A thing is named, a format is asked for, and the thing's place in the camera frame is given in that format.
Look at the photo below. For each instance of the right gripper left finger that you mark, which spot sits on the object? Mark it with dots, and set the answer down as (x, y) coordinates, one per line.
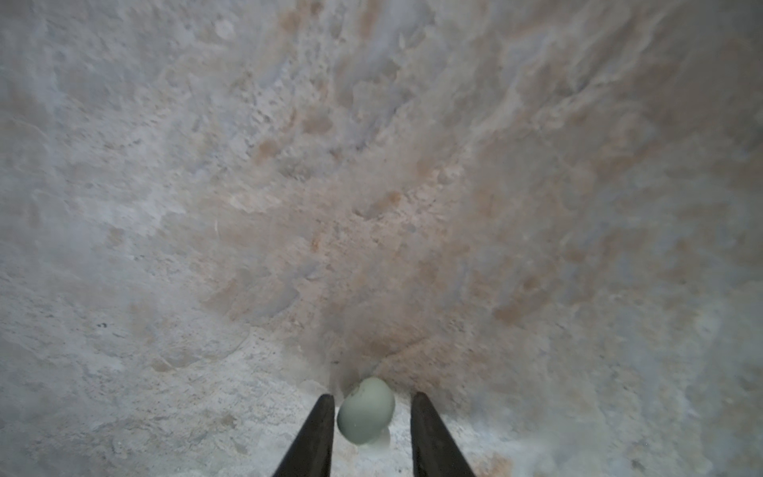
(310, 454)

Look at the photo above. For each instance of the green earbud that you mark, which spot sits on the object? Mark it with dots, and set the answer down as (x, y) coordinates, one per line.
(366, 413)

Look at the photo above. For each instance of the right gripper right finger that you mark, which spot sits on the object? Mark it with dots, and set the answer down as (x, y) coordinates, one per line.
(434, 451)

